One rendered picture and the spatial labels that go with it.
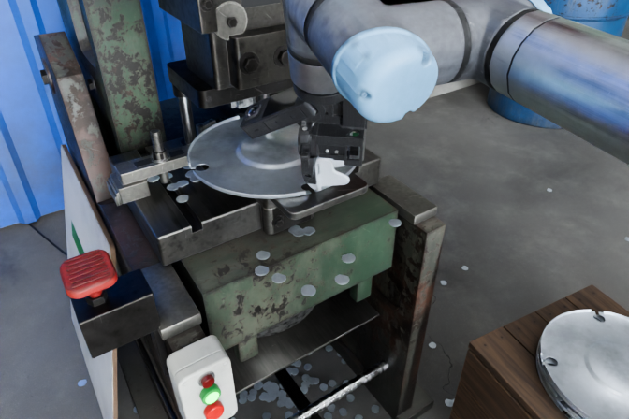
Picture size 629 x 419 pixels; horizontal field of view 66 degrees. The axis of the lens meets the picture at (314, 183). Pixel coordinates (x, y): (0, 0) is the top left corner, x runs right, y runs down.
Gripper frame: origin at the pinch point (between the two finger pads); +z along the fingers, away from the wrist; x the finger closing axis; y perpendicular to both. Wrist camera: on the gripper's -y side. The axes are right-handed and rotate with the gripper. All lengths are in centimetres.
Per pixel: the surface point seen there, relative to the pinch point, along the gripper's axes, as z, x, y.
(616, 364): 40, -6, 57
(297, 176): 2.3, 2.6, -3.2
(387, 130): 132, 141, 11
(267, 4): -15.1, 21.6, -9.9
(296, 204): 0.2, -4.2, -1.9
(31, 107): 58, 66, -116
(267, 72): -7.4, 15.0, -9.4
